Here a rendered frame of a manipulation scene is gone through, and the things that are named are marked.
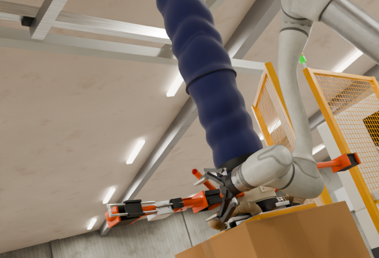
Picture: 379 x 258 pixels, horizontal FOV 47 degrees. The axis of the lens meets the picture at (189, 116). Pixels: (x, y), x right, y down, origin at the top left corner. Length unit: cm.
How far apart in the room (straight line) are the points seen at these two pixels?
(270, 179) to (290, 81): 34
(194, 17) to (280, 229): 100
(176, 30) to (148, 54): 259
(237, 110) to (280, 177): 52
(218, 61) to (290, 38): 47
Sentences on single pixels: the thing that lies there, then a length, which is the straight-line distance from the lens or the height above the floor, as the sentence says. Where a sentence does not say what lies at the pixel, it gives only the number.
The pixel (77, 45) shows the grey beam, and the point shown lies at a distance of 418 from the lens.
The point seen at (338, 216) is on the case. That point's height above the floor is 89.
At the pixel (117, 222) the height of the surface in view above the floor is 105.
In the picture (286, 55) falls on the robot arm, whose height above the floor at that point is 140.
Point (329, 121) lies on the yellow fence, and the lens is 343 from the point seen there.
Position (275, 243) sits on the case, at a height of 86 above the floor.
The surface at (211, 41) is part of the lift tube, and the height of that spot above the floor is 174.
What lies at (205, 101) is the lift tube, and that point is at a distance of 184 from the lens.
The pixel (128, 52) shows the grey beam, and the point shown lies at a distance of 444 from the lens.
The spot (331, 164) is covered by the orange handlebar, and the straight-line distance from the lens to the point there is 180.
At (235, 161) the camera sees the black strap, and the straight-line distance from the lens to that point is 172.
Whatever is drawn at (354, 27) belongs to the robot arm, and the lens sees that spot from 139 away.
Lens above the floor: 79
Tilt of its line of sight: 21 degrees up
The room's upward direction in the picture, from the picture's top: 19 degrees counter-clockwise
